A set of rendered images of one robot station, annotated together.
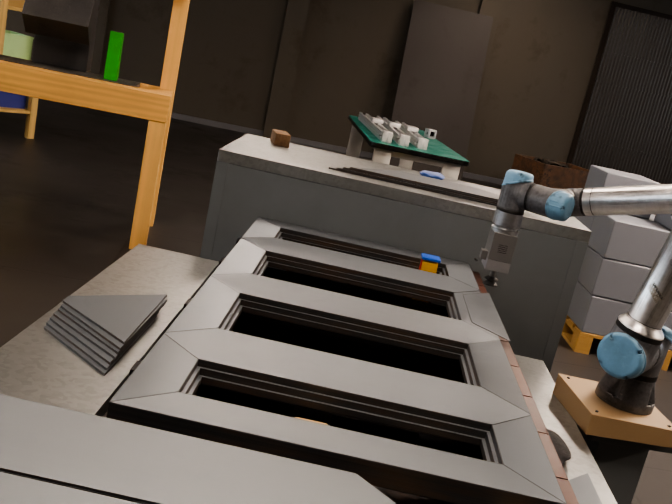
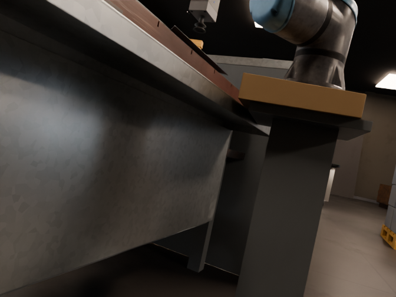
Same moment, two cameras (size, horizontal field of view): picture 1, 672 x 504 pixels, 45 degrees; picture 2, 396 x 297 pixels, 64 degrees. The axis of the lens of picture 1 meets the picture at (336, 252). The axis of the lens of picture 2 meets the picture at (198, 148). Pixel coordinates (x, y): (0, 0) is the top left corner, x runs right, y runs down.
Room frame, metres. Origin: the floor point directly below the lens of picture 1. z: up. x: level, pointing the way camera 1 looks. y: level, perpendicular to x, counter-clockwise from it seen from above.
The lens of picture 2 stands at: (1.27, -0.92, 0.56)
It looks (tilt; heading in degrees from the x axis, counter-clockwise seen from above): 0 degrees down; 24
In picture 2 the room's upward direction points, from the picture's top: 12 degrees clockwise
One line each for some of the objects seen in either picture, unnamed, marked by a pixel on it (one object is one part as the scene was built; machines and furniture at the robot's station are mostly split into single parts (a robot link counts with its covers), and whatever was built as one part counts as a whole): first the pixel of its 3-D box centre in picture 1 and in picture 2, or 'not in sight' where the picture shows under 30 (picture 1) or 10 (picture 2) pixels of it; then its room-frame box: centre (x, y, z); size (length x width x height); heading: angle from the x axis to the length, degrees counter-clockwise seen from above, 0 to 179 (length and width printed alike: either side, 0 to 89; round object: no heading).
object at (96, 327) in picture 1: (99, 321); not in sight; (1.71, 0.48, 0.77); 0.45 x 0.20 x 0.04; 179
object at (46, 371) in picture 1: (117, 315); not in sight; (1.86, 0.48, 0.74); 1.20 x 0.26 x 0.03; 179
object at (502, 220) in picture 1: (507, 219); not in sight; (2.18, -0.43, 1.12); 0.08 x 0.08 x 0.05
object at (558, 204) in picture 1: (552, 202); not in sight; (2.13, -0.52, 1.20); 0.11 x 0.11 x 0.08; 55
